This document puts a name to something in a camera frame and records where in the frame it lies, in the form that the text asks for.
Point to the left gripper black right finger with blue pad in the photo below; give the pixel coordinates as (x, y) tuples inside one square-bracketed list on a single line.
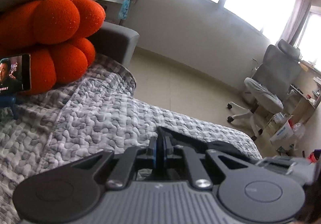
[(245, 190)]

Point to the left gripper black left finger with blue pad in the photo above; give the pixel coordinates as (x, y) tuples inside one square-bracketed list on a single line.
[(67, 193)]

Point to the black garment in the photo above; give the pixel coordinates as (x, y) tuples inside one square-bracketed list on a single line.
[(201, 146)]

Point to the white cardboard box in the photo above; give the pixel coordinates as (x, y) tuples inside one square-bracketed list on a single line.
[(284, 139)]

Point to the clear plastic bag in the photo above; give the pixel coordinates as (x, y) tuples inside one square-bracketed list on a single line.
[(299, 130)]

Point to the grey checked quilt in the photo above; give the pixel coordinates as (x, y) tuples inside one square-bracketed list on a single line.
[(96, 113)]

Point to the wooden desk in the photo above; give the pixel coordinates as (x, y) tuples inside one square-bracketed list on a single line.
[(304, 94)]

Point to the grey office chair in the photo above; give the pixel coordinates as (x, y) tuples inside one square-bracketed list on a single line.
[(270, 84)]

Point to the smartphone with video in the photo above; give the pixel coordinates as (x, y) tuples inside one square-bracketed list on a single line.
[(15, 74)]

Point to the orange plush pumpkin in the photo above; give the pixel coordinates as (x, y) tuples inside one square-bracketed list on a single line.
[(55, 35)]

